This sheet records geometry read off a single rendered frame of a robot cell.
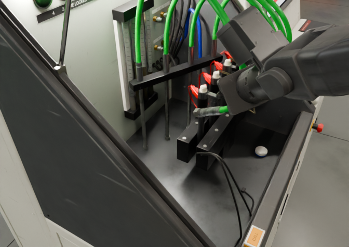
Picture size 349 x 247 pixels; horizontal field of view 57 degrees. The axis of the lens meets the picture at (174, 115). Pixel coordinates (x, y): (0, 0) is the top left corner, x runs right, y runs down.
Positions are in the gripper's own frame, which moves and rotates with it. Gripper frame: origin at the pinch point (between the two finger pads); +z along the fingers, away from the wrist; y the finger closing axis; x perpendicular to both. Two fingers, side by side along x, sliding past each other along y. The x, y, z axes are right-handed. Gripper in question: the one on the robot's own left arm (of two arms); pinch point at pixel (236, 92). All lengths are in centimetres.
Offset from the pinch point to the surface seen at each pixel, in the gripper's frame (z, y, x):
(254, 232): 8.0, 5.8, 29.2
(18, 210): 47, 65, 8
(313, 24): 85, -76, -16
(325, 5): 366, -289, -64
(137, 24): 19.6, 10.4, -25.5
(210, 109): 6.8, 4.5, 1.2
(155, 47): 47, 5, -25
